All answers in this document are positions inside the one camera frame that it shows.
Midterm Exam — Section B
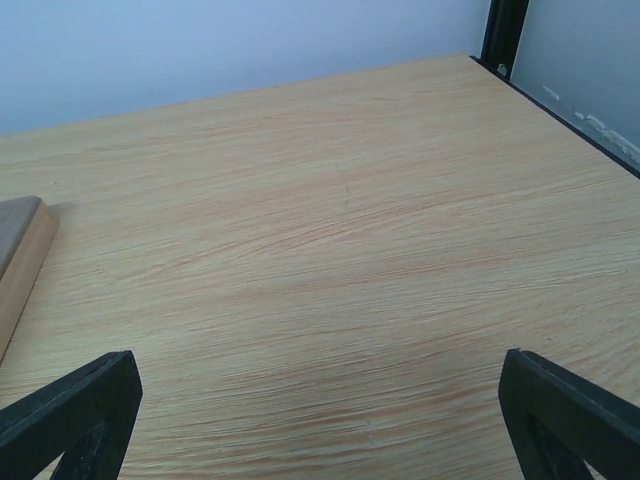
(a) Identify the wooden chess board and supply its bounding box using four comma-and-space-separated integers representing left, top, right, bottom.
1, 196, 58, 357

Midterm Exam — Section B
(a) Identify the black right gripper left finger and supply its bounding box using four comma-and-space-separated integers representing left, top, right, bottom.
1, 350, 143, 479

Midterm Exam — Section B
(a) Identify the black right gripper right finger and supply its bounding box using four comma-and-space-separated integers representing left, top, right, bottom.
498, 349, 639, 479

